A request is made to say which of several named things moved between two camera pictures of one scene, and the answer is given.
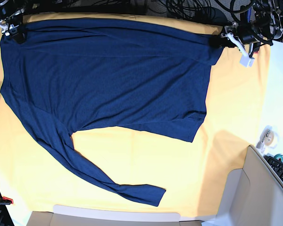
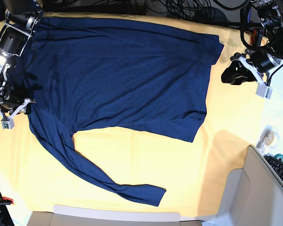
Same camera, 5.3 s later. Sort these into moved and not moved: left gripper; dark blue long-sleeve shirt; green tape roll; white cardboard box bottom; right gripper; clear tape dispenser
Moved: right gripper; left gripper
Not moved: dark blue long-sleeve shirt; green tape roll; white cardboard box bottom; clear tape dispenser
